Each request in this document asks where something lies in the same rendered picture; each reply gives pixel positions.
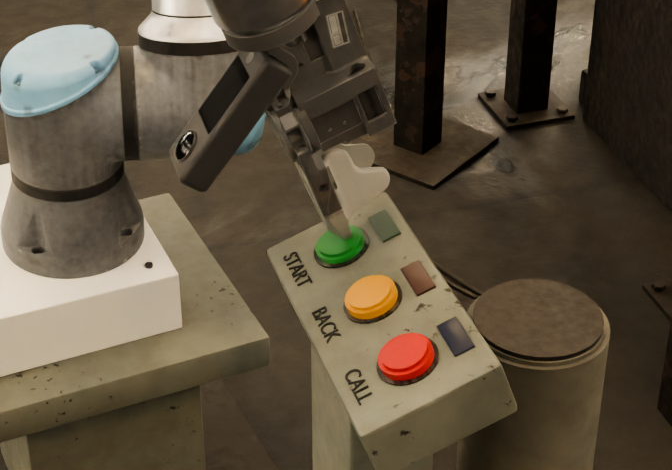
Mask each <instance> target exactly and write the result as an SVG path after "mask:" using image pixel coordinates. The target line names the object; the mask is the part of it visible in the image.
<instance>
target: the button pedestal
mask: <svg viewBox="0 0 672 470"><path fill-rule="evenodd" d="M384 209H386V210H387V212H388V213H389V215H390V216H391V218H392V220H393V221H394V223H395V224H396V226H397V227H398V229H399V230H400V232H401V234H400V235H398V236H396V237H394V238H392V239H390V240H388V241H386V242H384V243H383V242H382V240H381V238H380V237H379V235H378V234H377V232H376V230H375V229H374V227H373V226H372V224H371V222H370V221H369V219H368V217H370V216H372V215H374V214H376V213H378V212H380V211H382V210H384ZM348 224H349V225H353V226H356V227H358V228H360V229H361V230H362V232H363V234H364V237H365V244H364V246H363V248H362V250H361V251H360V252H359V253H358V254H357V255H356V256H355V257H353V258H351V259H350V260H348V261H345V262H342V263H338V264H328V263H324V262H323V261H321V260H320V259H319V258H318V256H317V253H316V250H315V248H316V244H317V242H318V240H319V239H320V237H321V236H322V235H323V234H324V233H325V232H326V231H328V230H327V228H326V226H325V224H324V223H323V222H321V223H319V224H317V225H315V226H313V227H311V228H309V229H307V230H305V231H303V232H301V233H299V234H297V235H295V236H293V237H291V238H289V239H287V240H285V241H283V242H281V243H279V244H277V245H275V246H273V247H271V248H269V249H268V250H267V255H268V257H269V259H270V262H271V264H272V266H273V268H274V270H275V272H276V274H277V276H278V278H279V280H280V282H281V284H282V286H283V288H284V290H285V292H286V294H287V296H288V298H289V300H290V302H291V304H292V306H293V308H294V310H295V312H296V314H297V316H298V318H299V320H300V322H301V324H302V326H303V328H304V330H305V331H306V333H307V335H308V337H309V339H310V341H311V373H312V458H313V470H432V469H433V454H434V453H436V452H438V451H440V450H442V449H444V448H446V447H448V446H450V445H452V444H454V443H456V442H458V441H460V440H462V439H463V438H465V437H467V436H469V435H471V434H473V433H475V432H477V431H479V430H481V429H483V428H485V427H487V426H489V425H491V424H493V423H495V422H497V421H499V420H501V419H503V418H505V417H507V416H508V415H510V414H512V413H514V412H515V411H516V410H517V403H516V401H515V398H514V395H513V393H512V390H511V388H510V385H509V382H508V380H507V377H506V375H505V372H504V369H503V367H502V365H501V363H500V362H499V360H498V359H497V357H496V356H495V354H494V353H493V351H492V350H491V348H490V347H489V345H488V344H487V342H486V341H485V339H484V338H483V336H482V335H481V333H480V332H479V330H478V329H477V327H476V326H475V324H474V323H473V321H472V320H471V318H470V317H469V315H468V314H467V312H466V311H465V309H464V308H463V306H462V305H461V303H460V302H459V300H458V299H457V297H456V296H455V294H454V293H453V291H452V290H451V288H450V287H449V285H448V284H447V282H446V281H445V279H444V278H443V276H442V275H441V273H440V272H439V270H438V269H437V267H436V266H435V264H434V263H433V261H432V260H431V258H430V257H429V255H428V254H427V252H426V251H425V249H424V248H423V246H422V245H421V243H420V242H419V240H418V239H417V237H416V236H415V234H414V233H413V231H412V230H411V228H410V227H409V225H408V224H407V222H406V221H405V219H404V218H403V216H402V215H401V213H400V212H399V210H398V209H397V207H396V206H395V204H394V203H393V201H392V200H391V198H390V197H389V195H388V194H387V193H386V192H382V193H380V194H379V195H378V196H376V197H375V198H374V199H373V200H371V201H370V202H369V203H368V204H366V205H365V206H364V207H362V208H361V209H360V210H359V211H357V212H356V213H355V214H354V215H353V216H352V217H351V218H350V220H349V223H348ZM417 260H419V261H420V262H421V264H422V265H423V267H424V268H425V270H426V271H427V273H428V275H429V276H430V278H431V279H432V281H433V282H434V284H435V285H436V288H434V289H432V290H430V291H428V292H426V293H424V294H422V295H420V296H418V297H417V296H416V294H415V292H414V291H413V289H412V288H411V286H410V284H409V283H408V281H407V280H406V278H405V276H404V275H403V273H402V272H401V270H400V269H401V268H403V267H405V266H407V265H409V264H411V263H413V262H415V261H417ZM371 275H383V276H386V277H389V278H390V279H392V280H393V282H394V284H395V286H396V288H397V291H398V297H397V300H396V302H395V304H394V305H393V306H392V308H391V309H389V310H388V311H387V312H386V313H384V314H382V315H380V316H378V317H375V318H371V319H358V318H355V317H353V316H352V315H351V314H350V313H349V312H348V310H347V307H346V305H345V301H344V300H345V295H346V293H347V291H348V290H349V288H350V287H351V286H352V285H353V284H354V283H355V282H357V281H358V280H360V279H362V278H364V277H367V276H371ZM455 316H456V317H457V319H458V320H459V322H460V323H461V325H462V326H463V328H464V330H465V331H466V333H467V334H468V336H469V337H470V339H471V340H472V342H473V343H474V345H475V347H474V348H472V349H470V350H468V351H466V352H464V353H462V354H460V355H459V356H457V357H455V356H454V354H453V353H452V351H451V350H450V348H449V346H448V345H447V343H446V342H445V340H444V338H443V337H442V335H441V334H440V332H439V330H438V329H437V327H436V326H437V325H439V324H441V323H443V322H445V321H447V320H449V319H451V318H453V317H455ZM406 333H418V334H421V335H424V336H426V337H427V338H428V339H429V340H430V342H431V344H432V346H433V349H434V360H433V362H432V364H431V366H430V367H429V368H428V369H427V370H426V371H425V372H424V373H423V374H421V375H419V376H418V377H416V378H413V379H410V380H406V381H395V380H391V379H389V378H387V377H386V376H385V375H384V374H383V373H382V371H381V369H380V367H379V364H378V355H379V353H380V351H381V349H382V347H383V346H384V345H385V344H386V343H387V342H388V341H390V340H391V339H392V338H394V337H396V336H398V335H401V334H406Z"/></svg>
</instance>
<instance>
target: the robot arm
mask: <svg viewBox="0 0 672 470"><path fill-rule="evenodd" d="M138 42H139V45H138V46H120V47H119V46H118V44H117V42H116V41H115V39H114V38H113V36H112V35H111V34H110V33H109V32H107V31H106V30H104V29H101V28H96V29H94V27H93V26H90V25H65V26H59V27H54V28H50V29H47V30H43V31H41V32H38V33H36V34H33V35H31V36H29V37H27V38H26V39H25V40H24V41H22V42H20V43H18V44H17V45H16V46H15V47H13V48H12V49H11V50H10V52H9V53H8V54H7V56H6V57H5V59H4V61H3V63H2V67H1V89H2V92H1V96H0V104H1V108H2V110H3V111H4V120H5V128H6V136H7V145H8V153H9V161H10V169H11V178H12V181H11V185H10V189H9V193H8V196H7V200H6V204H5V208H4V211H3V215H2V219H1V237H2V244H3V249H4V251H5V253H6V255H7V257H8V258H9V259H10V260H11V261H12V262H13V263H14V264H15V265H17V266H18V267H20V268H21V269H23V270H25V271H27V272H30V273H33V274H36V275H39V276H43V277H49V278H57V279H75V278H84V277H90V276H95V275H98V274H102V273H105V272H108V271H110V270H112V269H115V268H117V267H119V266H120V265H122V264H124V263H125V262H127V261H128V260H129V259H130V258H132V257H133V256H134V255H135V254H136V253H137V251H138V250H139V249H140V247H141V245H142V243H143V240H144V235H145V230H144V215H143V211H142V208H141V205H140V203H139V201H138V199H137V197H136V195H135V193H134V190H133V188H132V186H131V184H130V182H129V180H128V178H127V176H126V173H125V171H124V161H129V160H153V159H171V160H172V162H173V165H174V168H175V170H176V173H177V176H178V178H179V181H180V182H181V183H182V184H184V185H186V186H188V187H190V188H192V189H194V190H196V191H198V192H206V191H207V190H208V189H209V188H210V187H211V185H212V184H213V183H214V181H215V180H216V178H217V177H218V176H219V174H220V173H221V172H222V170H223V169H224V167H225V166H226V165H227V163H228V162H229V161H230V159H231V158H232V156H233V155H236V154H245V153H248V152H250V151H252V150H253V149H254V148H255V147H256V146H257V145H258V143H259V141H260V139H261V136H262V133H263V128H264V124H265V118H266V116H267V118H268V120H269V122H270V124H271V126H272V127H273V129H274V131H275V133H276V135H277V137H278V139H279V140H280V142H281V144H282V145H283V147H284V149H285V150H286V152H287V154H288V156H289V157H290V159H291V161H292V162H293V163H294V165H295V167H296V169H297V171H298V173H299V175H300V176H301V179H302V181H303V183H304V185H305V187H306V189H307V191H308V193H309V195H310V197H311V199H312V201H313V203H314V205H315V207H316V209H317V211H318V213H319V215H320V217H321V219H322V221H323V223H324V224H325V226H326V228H327V230H329V231H330V232H332V233H334V234H336V235H337V236H339V237H341V238H343V239H348V238H350V237H352V233H351V230H350V227H349V224H348V223H349V220H350V218H351V217H352V216H353V215H354V214H355V213H356V212H357V211H359V210H360V209H361V208H362V207H364V206H365V205H366V204H368V203H369V202H370V201H371V200H373V199H374V198H375V197H376V196H378V195H379V194H380V193H382V192H383V191H384V190H385V189H386V188H387V187H388V185H389V182H390V175H389V173H388V171H387V170H386V169H385V168H384V167H371V166H372V164H373V163H374V159H375V154H374V151H373V149H372V148H371V147H370V146H369V145H368V144H348V145H345V144H341V143H342V142H344V141H346V143H349V142H351V141H353V140H355V139H357V138H359V137H361V136H363V135H365V134H367V133H368V135H369V137H370V136H372V135H374V134H376V133H378V132H380V131H382V130H384V129H386V128H388V127H390V126H392V125H394V124H396V123H397V122H396V119H395V116H394V114H393V111H392V109H391V106H390V104H389V101H388V99H387V96H386V93H385V91H384V88H383V86H382V83H381V81H380V78H379V75H378V70H377V67H376V66H375V65H373V64H372V62H371V61H370V60H369V58H368V57H367V55H366V52H365V49H364V47H363V44H362V42H361V39H360V37H359V34H358V32H357V29H356V27H355V24H354V21H353V19H352V16H351V14H350V11H349V9H348V6H347V4H346V1H345V0H152V11H151V14H150V15H149V16H148V17H147V18H146V19H145V20H144V21H143V22H142V23H141V24H140V26H139V27H138Z"/></svg>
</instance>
